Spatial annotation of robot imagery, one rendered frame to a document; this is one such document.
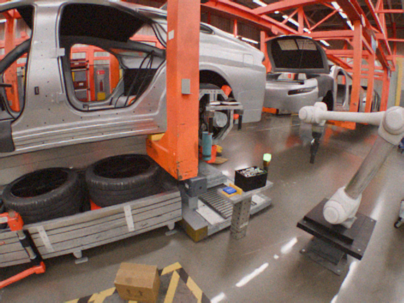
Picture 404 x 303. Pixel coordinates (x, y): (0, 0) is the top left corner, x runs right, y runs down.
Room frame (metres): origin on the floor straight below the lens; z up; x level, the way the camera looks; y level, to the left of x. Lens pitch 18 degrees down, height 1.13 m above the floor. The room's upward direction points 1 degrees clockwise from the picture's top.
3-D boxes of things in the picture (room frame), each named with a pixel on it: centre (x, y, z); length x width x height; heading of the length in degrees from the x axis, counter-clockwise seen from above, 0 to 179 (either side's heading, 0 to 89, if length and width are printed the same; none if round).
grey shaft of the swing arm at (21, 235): (0.62, 1.09, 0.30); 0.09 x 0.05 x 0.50; 124
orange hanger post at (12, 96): (2.47, 3.26, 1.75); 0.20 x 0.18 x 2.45; 34
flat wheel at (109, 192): (1.46, 0.67, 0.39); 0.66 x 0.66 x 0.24
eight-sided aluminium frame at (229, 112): (1.89, -0.08, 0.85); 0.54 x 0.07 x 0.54; 124
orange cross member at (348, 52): (5.86, -4.18, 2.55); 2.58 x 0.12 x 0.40; 34
